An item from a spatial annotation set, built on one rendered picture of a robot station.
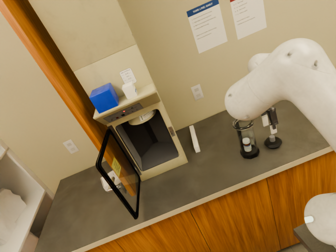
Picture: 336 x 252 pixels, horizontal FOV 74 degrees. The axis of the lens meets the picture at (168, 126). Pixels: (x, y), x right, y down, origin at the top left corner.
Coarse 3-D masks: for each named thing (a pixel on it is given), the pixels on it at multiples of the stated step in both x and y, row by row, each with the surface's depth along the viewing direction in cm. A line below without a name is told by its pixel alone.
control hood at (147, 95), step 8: (144, 88) 110; (152, 88) 106; (136, 96) 105; (144, 96) 103; (152, 96) 106; (120, 104) 104; (128, 104) 104; (144, 104) 111; (96, 112) 107; (104, 112) 104; (112, 112) 106; (104, 120) 111
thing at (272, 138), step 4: (272, 136) 123; (264, 140) 129; (268, 140) 126; (272, 140) 123; (276, 140) 124; (280, 140) 123; (264, 144) 126; (268, 144) 124; (272, 144) 122; (276, 144) 122; (280, 144) 122; (272, 148) 124
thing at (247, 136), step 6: (234, 120) 120; (240, 120) 121; (252, 120) 115; (234, 126) 116; (240, 126) 123; (246, 126) 112; (252, 126) 116; (240, 132) 116; (246, 132) 115; (252, 132) 117; (240, 138) 119; (246, 138) 117; (252, 138) 118; (240, 144) 122; (246, 144) 120; (252, 144) 120; (246, 150) 122; (252, 150) 122
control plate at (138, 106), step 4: (136, 104) 107; (140, 104) 109; (128, 108) 108; (132, 108) 110; (140, 108) 114; (116, 112) 107; (120, 112) 109; (124, 112) 111; (132, 112) 115; (108, 116) 108; (112, 116) 110; (116, 116) 112; (120, 116) 114; (108, 120) 112; (112, 120) 115
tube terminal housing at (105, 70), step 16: (128, 48) 103; (96, 64) 104; (112, 64) 105; (128, 64) 106; (144, 64) 108; (80, 80) 106; (96, 80) 107; (112, 80) 109; (144, 80) 111; (144, 112) 120; (160, 112) 121; (176, 144) 133; (176, 160) 139; (144, 176) 141
